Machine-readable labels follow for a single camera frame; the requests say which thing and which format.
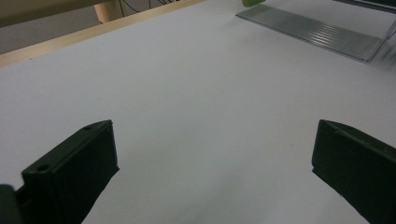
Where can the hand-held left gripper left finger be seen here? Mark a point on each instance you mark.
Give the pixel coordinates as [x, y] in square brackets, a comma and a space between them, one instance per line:
[71, 174]

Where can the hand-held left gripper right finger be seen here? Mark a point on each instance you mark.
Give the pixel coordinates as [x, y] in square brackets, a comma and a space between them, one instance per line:
[358, 168]

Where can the clear plastic tray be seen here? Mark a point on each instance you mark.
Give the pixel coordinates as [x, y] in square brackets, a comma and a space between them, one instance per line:
[311, 29]

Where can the green phone case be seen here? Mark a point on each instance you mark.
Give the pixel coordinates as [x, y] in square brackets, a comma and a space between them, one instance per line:
[252, 2]

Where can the beige wooden bench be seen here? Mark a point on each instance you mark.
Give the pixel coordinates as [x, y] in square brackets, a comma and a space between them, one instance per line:
[107, 11]

